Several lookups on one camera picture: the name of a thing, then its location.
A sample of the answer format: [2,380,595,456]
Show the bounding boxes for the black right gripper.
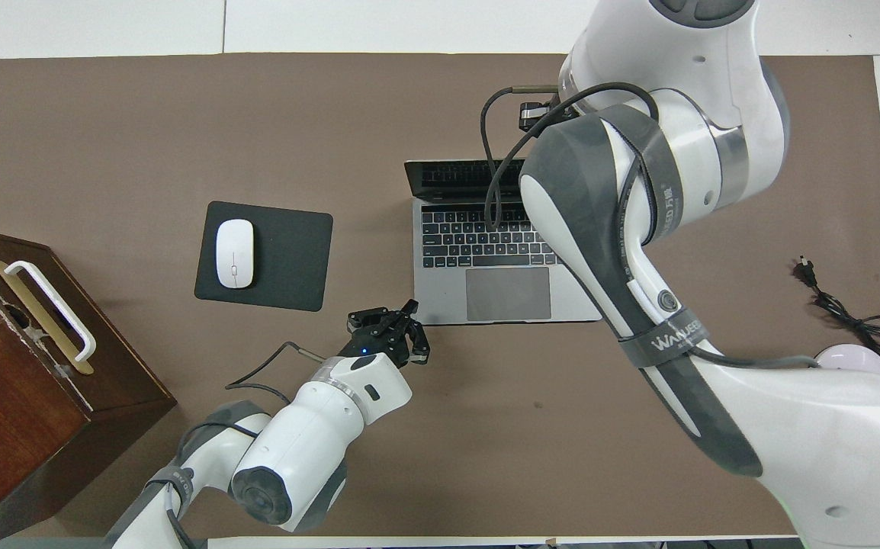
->
[520,101,567,132]

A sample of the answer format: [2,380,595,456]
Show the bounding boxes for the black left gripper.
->
[342,299,432,366]

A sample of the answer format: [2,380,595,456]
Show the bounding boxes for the silver laptop computer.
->
[403,159,605,326]

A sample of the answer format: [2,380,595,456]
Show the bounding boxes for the black mouse pad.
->
[194,201,334,313]

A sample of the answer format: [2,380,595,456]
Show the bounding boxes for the white computer mouse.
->
[215,219,255,290]

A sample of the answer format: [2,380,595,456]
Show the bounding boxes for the brown table mat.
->
[0,52,880,538]

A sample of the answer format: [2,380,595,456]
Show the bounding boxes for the white desk lamp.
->
[812,278,880,382]

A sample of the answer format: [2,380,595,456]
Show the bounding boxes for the dark brown wooden box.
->
[0,223,178,548]

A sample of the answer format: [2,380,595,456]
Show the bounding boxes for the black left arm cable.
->
[225,341,328,405]

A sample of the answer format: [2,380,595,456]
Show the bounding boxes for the black lamp power cord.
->
[795,257,880,359]

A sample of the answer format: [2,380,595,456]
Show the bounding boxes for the brass handle plate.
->
[0,259,95,376]

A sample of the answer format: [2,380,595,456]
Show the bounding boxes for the white box handle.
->
[3,260,98,363]

